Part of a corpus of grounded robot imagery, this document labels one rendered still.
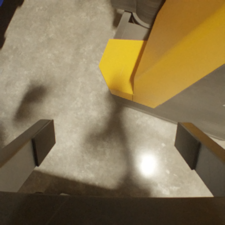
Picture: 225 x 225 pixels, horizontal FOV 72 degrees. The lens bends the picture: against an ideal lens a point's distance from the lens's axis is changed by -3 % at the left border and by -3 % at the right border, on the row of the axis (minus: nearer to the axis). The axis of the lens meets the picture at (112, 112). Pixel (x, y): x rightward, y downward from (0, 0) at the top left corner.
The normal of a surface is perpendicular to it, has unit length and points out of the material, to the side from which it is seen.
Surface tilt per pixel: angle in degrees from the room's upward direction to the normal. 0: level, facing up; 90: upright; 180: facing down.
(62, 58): 0
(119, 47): 22
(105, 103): 0
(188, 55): 90
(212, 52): 90
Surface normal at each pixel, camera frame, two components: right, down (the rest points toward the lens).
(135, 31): -0.12, -0.11
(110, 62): -0.45, -0.23
